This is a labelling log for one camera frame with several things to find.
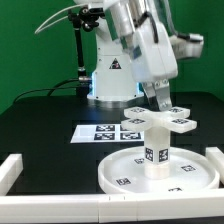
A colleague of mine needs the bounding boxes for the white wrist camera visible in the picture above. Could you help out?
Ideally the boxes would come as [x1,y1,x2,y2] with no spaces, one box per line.
[170,34,204,60]

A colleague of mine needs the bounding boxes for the white right fence bar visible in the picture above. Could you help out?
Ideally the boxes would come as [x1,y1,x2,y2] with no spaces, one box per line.
[205,147,224,185]

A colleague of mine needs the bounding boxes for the black cables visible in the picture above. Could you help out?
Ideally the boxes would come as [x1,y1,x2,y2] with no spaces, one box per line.
[13,78,88,104]

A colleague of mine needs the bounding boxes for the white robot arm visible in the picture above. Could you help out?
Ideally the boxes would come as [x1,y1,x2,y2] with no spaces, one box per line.
[73,0,177,111]

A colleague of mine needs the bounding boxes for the white round table top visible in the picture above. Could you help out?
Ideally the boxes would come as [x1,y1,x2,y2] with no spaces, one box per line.
[98,146,220,194]

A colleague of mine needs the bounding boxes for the white marker tag sheet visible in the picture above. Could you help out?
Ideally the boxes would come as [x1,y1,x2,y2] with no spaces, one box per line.
[71,124,144,143]

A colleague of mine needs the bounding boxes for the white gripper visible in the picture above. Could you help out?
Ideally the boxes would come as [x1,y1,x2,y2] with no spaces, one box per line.
[130,21,178,111]

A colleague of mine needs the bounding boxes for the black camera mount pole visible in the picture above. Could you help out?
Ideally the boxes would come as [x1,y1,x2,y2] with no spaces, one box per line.
[68,6,101,98]

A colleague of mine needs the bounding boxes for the white left fence bar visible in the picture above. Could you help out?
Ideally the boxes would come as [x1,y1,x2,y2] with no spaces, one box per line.
[0,154,23,196]

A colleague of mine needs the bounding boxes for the white cross table base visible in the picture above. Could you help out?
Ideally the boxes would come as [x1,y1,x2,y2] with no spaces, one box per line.
[121,107,197,133]

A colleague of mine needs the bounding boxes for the white cables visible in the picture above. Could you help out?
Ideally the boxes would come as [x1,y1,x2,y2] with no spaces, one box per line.
[34,3,87,35]

